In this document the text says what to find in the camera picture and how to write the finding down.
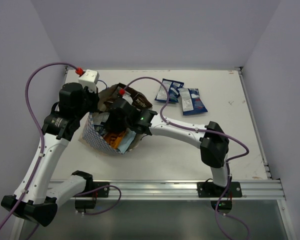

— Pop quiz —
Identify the aluminium front rail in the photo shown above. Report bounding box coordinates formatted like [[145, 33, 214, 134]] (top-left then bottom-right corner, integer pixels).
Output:
[[48, 178, 287, 201]]

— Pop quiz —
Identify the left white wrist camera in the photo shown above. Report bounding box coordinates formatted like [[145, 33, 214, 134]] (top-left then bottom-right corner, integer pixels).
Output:
[[78, 69, 100, 89]]

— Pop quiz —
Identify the orange snack packet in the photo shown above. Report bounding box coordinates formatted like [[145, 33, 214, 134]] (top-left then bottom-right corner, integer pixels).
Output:
[[103, 131, 126, 149]]

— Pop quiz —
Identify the checkered blue paper bag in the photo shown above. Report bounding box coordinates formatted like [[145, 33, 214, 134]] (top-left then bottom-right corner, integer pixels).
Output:
[[77, 83, 153, 156]]

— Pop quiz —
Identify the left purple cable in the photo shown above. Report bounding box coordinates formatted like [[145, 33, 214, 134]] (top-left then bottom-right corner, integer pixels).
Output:
[[0, 61, 85, 240]]

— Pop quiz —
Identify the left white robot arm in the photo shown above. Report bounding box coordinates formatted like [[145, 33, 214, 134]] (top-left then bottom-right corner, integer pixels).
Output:
[[1, 82, 99, 227]]

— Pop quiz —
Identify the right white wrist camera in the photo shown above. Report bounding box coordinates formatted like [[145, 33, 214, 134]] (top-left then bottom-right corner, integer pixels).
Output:
[[118, 88, 130, 101]]

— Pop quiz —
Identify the blue white snack packet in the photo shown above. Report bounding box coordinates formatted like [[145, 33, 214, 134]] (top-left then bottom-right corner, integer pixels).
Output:
[[154, 78, 185, 103]]

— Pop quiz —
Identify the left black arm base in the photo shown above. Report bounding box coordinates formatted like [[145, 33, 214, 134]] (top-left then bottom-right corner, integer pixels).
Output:
[[74, 181, 110, 212]]

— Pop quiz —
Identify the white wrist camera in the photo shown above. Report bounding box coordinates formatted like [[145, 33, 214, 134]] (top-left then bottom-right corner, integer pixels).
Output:
[[78, 69, 100, 89], [118, 88, 130, 101]]

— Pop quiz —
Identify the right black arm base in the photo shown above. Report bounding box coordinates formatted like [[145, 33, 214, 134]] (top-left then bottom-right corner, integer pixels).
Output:
[[196, 178, 243, 214]]

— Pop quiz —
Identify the light blue snack packet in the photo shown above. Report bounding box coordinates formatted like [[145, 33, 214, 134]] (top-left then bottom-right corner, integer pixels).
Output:
[[117, 130, 136, 154]]

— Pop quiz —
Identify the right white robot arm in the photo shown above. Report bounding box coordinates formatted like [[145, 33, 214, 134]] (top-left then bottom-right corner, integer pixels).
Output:
[[105, 98, 231, 197]]

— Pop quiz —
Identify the dark brown kettle chips bag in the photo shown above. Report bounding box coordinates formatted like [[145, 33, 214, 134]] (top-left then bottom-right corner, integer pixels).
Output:
[[103, 83, 153, 110]]

